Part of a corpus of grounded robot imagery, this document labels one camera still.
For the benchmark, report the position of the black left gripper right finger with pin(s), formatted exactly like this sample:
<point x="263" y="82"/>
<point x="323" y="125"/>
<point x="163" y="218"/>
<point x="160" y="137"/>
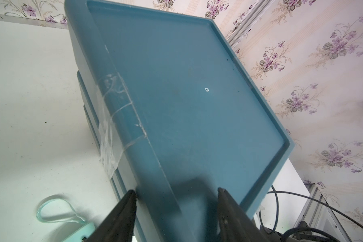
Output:
<point x="234" y="224"/>

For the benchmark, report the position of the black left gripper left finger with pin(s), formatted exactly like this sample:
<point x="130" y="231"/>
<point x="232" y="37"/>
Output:
<point x="119" y="225"/>

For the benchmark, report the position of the teal drawer cabinet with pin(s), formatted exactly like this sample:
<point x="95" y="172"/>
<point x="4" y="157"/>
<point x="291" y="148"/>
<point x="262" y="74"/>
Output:
<point x="175" y="116"/>

